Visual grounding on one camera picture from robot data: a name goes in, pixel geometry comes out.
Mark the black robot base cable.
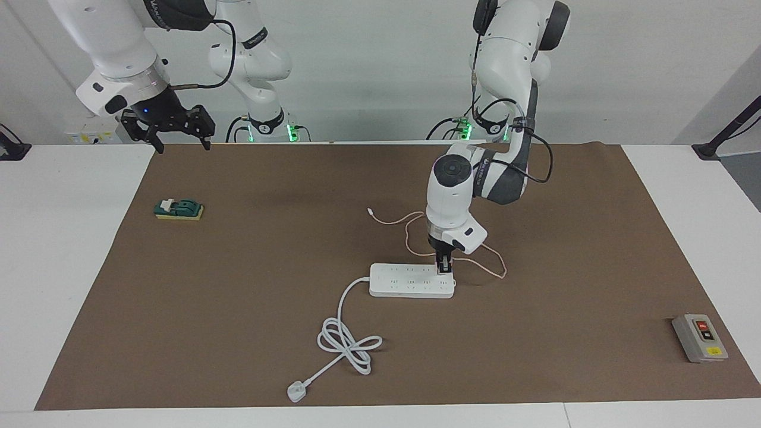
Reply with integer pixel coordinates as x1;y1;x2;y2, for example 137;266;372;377
426;107;476;141
225;116;250;143

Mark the white wall outlet box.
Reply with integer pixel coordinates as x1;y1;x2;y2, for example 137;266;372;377
64;117;127;145

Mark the green knife switch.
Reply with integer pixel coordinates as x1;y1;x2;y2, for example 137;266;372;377
154;198;205;222

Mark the pink charging cable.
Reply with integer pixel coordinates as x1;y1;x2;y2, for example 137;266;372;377
367;207;508;280

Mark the brown table mat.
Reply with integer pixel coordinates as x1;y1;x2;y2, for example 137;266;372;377
34;143;761;411

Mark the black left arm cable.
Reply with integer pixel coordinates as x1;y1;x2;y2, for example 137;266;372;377
470;33;555;184

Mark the black table clamp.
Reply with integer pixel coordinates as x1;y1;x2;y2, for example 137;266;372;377
0;124;32;161

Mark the white power strip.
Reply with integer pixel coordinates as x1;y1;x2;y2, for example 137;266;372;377
369;263;457;299

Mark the grey on-off switch box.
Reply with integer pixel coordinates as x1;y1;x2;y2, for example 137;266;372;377
672;313;729;364

